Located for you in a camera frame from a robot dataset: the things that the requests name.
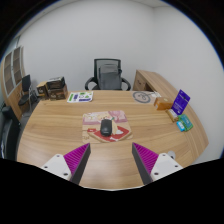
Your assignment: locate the black mesh office chair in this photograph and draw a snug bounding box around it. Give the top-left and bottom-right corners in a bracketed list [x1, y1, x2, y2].
[84, 58, 132, 92]

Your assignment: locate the black open carton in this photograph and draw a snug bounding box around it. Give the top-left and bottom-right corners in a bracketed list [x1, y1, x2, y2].
[45, 76, 66, 90]

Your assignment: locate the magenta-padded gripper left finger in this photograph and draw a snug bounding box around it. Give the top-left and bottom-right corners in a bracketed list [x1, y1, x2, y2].
[40, 142, 92, 185]

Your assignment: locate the small orange box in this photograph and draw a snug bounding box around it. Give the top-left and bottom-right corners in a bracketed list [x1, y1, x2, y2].
[153, 96, 174, 111]

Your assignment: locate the small green box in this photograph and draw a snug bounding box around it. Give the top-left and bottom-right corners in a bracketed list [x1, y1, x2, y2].
[179, 113, 194, 132]

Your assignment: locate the wide brown coffee box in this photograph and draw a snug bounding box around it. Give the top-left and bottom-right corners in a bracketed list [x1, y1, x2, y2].
[47, 84, 69, 101]

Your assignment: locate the small tan box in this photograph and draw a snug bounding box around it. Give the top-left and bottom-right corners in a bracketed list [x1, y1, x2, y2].
[166, 108, 180, 123]

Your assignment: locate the round grey printed disc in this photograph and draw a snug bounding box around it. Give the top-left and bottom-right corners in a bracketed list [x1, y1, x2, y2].
[132, 90, 152, 104]

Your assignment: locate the small white round object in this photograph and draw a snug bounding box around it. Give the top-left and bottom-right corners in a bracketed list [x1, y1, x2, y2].
[166, 150, 177, 160]

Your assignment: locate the grey backpack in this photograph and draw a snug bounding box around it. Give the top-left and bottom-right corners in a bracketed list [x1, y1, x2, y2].
[97, 63, 122, 90]

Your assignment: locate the small teal box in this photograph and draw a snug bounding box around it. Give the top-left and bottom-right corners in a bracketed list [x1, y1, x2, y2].
[175, 120, 186, 133]

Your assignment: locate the purple standing card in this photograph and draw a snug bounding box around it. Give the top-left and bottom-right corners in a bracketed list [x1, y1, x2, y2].
[171, 89, 191, 116]

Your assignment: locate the wooden side desk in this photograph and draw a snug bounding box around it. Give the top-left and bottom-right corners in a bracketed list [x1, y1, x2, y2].
[132, 69, 178, 101]

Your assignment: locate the wooden shelf unit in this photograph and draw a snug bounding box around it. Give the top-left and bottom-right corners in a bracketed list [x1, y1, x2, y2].
[0, 45, 28, 121]

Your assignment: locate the black computer mouse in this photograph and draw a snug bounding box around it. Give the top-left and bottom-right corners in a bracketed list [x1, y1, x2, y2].
[100, 118, 113, 137]

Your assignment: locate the black sofa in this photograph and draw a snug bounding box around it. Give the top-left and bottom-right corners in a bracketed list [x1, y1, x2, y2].
[0, 105, 22, 160]

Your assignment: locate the cartoon print mouse pad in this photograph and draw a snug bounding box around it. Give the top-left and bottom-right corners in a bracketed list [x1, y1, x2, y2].
[81, 110, 134, 144]

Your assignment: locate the white printed sticker sheet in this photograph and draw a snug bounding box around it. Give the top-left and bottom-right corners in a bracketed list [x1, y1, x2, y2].
[66, 91, 94, 104]

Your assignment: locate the black visitor chair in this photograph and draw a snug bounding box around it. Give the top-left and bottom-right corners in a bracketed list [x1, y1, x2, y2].
[17, 74, 38, 113]

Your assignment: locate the narrow brown coffee box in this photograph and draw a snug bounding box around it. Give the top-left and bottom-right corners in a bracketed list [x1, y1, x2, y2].
[36, 80, 49, 98]

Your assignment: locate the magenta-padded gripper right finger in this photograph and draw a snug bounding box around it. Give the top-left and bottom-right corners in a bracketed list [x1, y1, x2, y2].
[131, 142, 184, 185]

